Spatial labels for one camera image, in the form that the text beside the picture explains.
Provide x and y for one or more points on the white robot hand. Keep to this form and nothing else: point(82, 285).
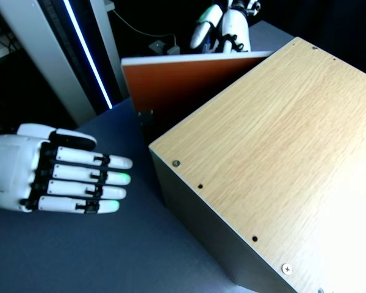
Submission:
point(9, 171)

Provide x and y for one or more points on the cabinet door with brown inside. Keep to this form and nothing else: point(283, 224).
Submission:
point(177, 82)

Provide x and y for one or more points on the metal cabinet hinge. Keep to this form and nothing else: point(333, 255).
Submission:
point(146, 118)

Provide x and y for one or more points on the wooden cabinet box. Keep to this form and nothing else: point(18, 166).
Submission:
point(277, 152)

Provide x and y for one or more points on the grey table cloth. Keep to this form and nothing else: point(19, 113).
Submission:
point(79, 250)

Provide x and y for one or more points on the glowing light strip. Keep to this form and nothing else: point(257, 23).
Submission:
point(87, 55)

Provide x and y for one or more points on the black power adapter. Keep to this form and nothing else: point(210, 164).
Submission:
point(157, 46)

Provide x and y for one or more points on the grey plug block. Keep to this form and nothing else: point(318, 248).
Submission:
point(174, 49)

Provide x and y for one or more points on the wide white frame post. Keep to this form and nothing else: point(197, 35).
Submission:
point(39, 58)

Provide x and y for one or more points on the narrow white frame post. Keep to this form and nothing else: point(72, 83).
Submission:
point(109, 45)

